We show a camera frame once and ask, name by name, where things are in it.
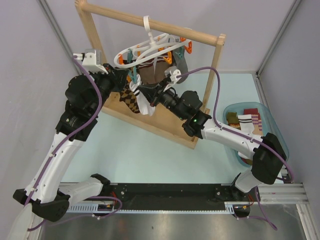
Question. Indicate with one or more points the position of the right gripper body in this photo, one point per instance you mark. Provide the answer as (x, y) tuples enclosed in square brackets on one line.
[(166, 97)]

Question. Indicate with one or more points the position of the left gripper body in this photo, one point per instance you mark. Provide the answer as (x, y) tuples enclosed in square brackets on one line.
[(108, 81)]

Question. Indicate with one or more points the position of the teal clip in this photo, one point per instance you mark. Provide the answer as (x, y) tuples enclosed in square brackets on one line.
[(133, 74), (180, 52)]

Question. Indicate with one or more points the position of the wooden drying rack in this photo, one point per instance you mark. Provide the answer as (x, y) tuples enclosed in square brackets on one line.
[(163, 122)]

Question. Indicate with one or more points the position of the white plastic clip hanger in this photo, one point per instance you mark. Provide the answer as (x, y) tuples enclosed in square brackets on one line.
[(152, 48)]

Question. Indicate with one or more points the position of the white sock black stripes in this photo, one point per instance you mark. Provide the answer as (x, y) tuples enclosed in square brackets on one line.
[(246, 124)]

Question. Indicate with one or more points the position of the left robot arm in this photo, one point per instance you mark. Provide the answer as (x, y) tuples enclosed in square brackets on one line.
[(86, 94)]

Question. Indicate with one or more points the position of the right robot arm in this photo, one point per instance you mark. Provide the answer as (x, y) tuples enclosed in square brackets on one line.
[(266, 152)]

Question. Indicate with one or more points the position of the orange clip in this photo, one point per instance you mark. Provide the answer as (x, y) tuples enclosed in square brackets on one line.
[(120, 59), (168, 58), (188, 45)]

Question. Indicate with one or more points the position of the tan striped sock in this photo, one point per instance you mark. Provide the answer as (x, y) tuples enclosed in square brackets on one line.
[(160, 67), (147, 72)]

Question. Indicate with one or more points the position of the brown argyle sock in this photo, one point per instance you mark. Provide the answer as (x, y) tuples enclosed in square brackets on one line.
[(128, 97)]

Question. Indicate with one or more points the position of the grey sock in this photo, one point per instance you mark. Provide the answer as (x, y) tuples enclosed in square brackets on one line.
[(180, 61)]

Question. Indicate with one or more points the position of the olive orange striped sock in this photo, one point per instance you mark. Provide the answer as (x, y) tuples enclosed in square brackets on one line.
[(232, 120)]

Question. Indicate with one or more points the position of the dark red sock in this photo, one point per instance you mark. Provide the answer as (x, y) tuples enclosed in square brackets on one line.
[(251, 111)]

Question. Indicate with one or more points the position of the purple striped sock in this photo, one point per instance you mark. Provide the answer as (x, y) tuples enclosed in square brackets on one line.
[(257, 123)]

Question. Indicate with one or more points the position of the blue plastic basket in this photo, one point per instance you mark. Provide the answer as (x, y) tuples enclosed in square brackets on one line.
[(268, 122)]

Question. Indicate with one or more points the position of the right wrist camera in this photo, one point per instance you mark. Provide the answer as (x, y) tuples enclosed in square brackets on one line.
[(174, 74)]

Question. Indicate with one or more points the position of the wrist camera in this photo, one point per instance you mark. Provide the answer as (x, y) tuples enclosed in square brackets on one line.
[(90, 61), (174, 74)]

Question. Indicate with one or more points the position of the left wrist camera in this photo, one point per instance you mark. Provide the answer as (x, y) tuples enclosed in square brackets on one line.
[(90, 61)]

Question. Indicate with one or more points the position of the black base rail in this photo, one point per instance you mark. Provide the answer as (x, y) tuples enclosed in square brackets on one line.
[(187, 193)]

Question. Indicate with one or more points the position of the white cable duct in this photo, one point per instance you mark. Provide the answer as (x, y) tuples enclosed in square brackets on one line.
[(106, 207)]

